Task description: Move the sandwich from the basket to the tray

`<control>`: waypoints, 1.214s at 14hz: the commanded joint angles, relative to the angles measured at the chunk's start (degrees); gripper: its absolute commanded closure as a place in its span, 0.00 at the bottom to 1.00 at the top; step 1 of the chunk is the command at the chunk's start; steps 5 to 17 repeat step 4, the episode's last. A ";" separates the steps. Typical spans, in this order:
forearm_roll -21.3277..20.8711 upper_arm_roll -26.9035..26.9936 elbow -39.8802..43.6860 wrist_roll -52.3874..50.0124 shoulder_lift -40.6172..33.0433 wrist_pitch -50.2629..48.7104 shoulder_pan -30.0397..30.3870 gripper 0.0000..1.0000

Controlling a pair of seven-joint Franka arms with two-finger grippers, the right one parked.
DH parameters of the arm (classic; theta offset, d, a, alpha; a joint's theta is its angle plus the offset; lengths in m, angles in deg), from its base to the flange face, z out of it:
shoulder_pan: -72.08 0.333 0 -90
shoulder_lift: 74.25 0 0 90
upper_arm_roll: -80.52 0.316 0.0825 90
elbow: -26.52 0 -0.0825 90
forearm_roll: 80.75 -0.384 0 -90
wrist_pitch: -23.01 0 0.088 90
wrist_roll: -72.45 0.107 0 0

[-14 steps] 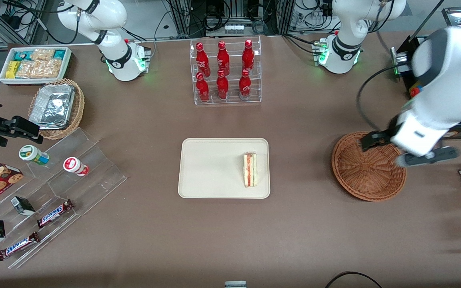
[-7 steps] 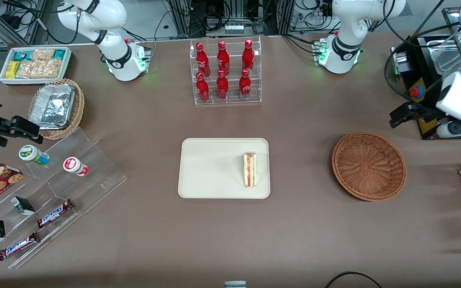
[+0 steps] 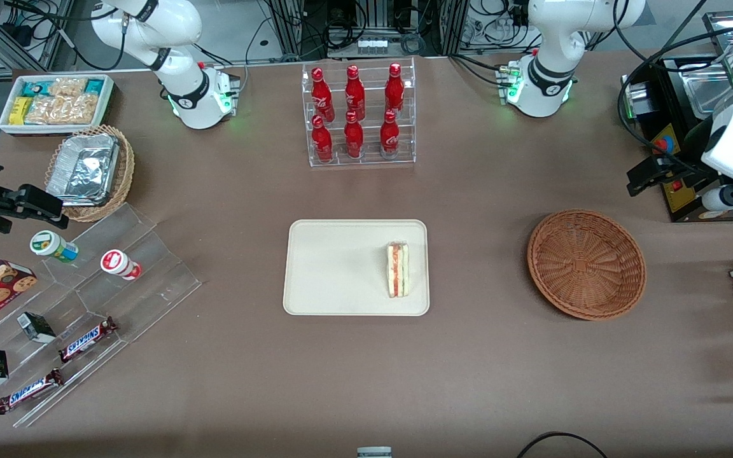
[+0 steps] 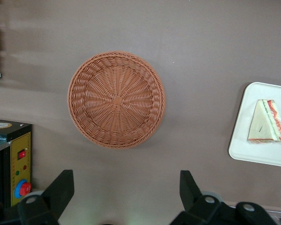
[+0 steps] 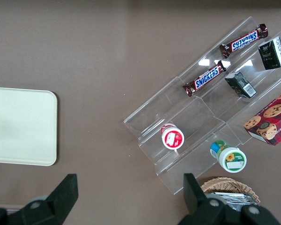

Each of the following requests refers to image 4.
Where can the cream plastic tray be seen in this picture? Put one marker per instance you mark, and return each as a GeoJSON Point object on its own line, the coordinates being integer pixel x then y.
{"type": "Point", "coordinates": [241, 150]}

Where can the clear acrylic bottle rack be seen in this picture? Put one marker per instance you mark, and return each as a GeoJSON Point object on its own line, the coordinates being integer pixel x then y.
{"type": "Point", "coordinates": [277, 214]}

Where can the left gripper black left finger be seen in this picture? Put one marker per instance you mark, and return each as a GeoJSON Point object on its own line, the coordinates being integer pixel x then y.
{"type": "Point", "coordinates": [61, 187]}

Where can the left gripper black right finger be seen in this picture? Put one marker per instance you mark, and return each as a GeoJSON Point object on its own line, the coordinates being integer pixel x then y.
{"type": "Point", "coordinates": [189, 189]}

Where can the round brown wicker basket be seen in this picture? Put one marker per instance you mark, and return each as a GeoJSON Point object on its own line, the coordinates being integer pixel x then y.
{"type": "Point", "coordinates": [135, 77]}

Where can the triangular sandwich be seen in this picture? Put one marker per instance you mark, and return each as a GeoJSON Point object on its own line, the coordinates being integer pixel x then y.
{"type": "Point", "coordinates": [260, 126]}

